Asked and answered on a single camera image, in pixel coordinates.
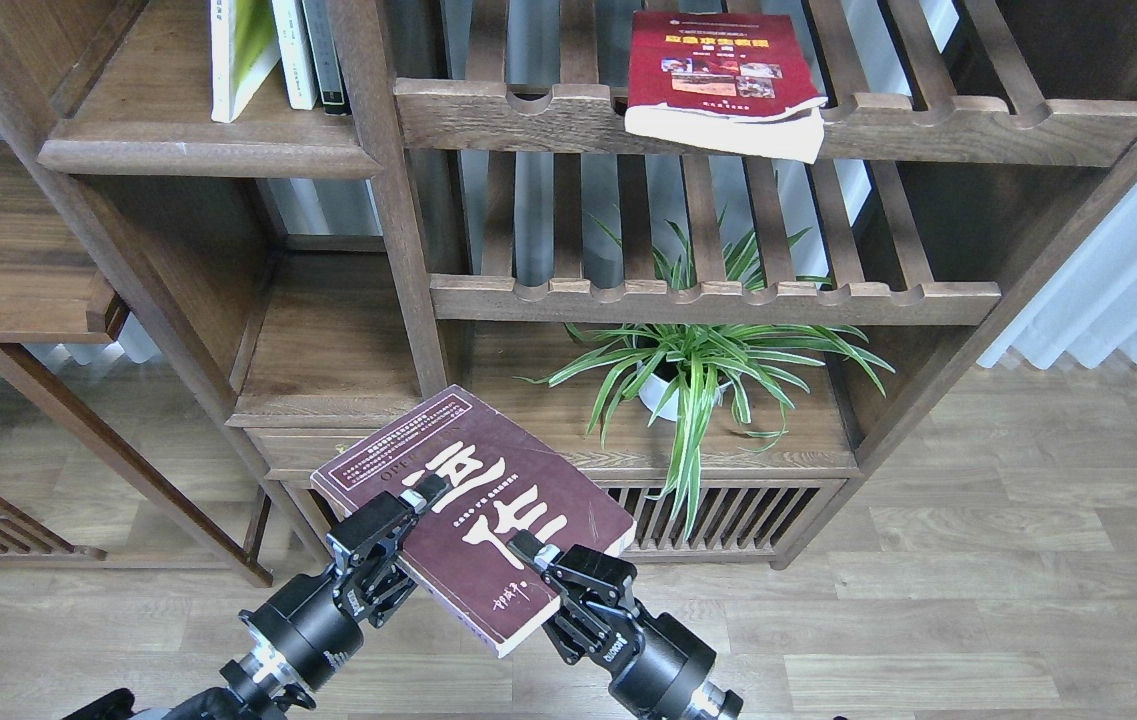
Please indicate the red book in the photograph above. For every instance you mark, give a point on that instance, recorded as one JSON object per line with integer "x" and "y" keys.
{"x": 731, "y": 82}

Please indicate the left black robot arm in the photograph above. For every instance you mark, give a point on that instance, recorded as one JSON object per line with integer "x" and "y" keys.
{"x": 221, "y": 702}

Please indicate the dark wooden bookshelf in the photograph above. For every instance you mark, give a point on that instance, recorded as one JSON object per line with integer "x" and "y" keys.
{"x": 314, "y": 275}

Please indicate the dark green upright book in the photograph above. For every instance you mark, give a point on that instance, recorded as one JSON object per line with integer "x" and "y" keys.
{"x": 330, "y": 81}

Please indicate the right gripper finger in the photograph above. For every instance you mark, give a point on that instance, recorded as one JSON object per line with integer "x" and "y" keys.
{"x": 529, "y": 549}

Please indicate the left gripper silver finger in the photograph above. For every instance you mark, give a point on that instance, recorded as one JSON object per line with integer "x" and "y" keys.
{"x": 421, "y": 491}

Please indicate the white upright book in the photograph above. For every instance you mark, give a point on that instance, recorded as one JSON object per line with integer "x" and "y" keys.
{"x": 296, "y": 56}

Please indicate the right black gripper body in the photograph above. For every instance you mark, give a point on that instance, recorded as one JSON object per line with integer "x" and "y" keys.
{"x": 659, "y": 668}

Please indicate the white plant pot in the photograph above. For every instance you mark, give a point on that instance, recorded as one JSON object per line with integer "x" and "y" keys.
{"x": 681, "y": 391}

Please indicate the green spider plant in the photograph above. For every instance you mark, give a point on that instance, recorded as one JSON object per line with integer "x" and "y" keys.
{"x": 699, "y": 360}

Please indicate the maroon book white characters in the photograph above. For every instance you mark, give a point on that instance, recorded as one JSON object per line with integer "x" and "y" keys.
{"x": 502, "y": 479}

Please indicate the yellow green book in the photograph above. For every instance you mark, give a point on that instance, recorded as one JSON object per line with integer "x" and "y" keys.
{"x": 243, "y": 44}

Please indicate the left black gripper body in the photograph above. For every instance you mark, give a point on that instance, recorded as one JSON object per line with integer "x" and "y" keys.
{"x": 312, "y": 626}

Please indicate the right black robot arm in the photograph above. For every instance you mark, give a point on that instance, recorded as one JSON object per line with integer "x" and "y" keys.
{"x": 659, "y": 667}

